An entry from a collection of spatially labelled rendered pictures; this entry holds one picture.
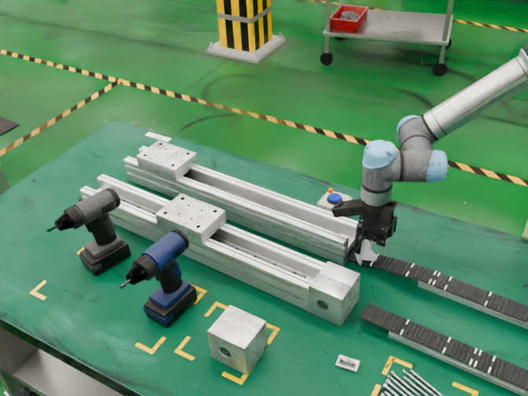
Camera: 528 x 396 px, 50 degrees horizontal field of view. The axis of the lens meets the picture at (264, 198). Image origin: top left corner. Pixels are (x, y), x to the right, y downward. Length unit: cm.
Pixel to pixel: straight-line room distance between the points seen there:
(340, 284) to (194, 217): 44
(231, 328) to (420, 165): 57
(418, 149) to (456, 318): 42
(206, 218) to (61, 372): 90
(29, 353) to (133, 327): 84
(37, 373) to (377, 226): 132
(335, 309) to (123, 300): 55
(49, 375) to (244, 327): 104
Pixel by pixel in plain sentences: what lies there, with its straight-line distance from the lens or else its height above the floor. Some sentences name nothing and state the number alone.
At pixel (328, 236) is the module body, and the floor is 86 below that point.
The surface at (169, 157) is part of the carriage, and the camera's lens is 181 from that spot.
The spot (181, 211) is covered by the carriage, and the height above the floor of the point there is 90.
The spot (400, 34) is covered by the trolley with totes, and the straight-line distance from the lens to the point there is 439.
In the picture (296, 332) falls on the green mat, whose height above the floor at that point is 78.
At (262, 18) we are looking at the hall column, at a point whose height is 26.
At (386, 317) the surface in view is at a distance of 142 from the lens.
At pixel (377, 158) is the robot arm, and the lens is 134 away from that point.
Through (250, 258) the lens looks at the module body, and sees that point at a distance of 147.
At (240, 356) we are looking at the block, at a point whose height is 84.
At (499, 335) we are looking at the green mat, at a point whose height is 78.
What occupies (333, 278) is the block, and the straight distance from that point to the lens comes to 141.
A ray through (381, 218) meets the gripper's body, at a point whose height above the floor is 96.
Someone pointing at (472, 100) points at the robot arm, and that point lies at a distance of 145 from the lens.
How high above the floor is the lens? 188
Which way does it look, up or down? 38 degrees down
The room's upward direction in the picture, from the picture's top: 3 degrees counter-clockwise
